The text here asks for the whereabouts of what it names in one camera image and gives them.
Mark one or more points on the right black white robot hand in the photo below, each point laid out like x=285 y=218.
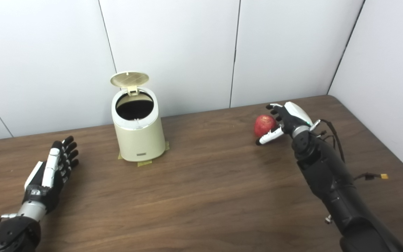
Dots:
x=292 y=117

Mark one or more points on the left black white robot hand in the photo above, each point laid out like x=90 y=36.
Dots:
x=52 y=175

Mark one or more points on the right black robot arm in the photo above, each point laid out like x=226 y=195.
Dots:
x=331 y=182

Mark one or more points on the red apple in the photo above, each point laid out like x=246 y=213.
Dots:
x=263 y=124

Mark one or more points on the cream-colored bin body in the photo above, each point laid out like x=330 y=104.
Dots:
x=140 y=141

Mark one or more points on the cream round bin lid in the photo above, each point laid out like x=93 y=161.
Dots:
x=129 y=79

